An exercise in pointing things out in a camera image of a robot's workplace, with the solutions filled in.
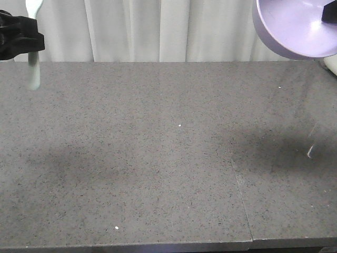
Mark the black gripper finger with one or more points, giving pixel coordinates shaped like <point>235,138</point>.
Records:
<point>19,35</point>
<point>329,14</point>

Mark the pale green plastic spoon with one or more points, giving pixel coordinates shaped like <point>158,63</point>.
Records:
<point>34,76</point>

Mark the lilac plastic bowl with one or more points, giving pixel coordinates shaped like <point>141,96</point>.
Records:
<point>294,29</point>

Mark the white soy milk maker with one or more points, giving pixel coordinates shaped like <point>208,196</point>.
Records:
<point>330,63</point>

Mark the white pleated curtain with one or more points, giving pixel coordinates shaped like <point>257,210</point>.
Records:
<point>150,31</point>

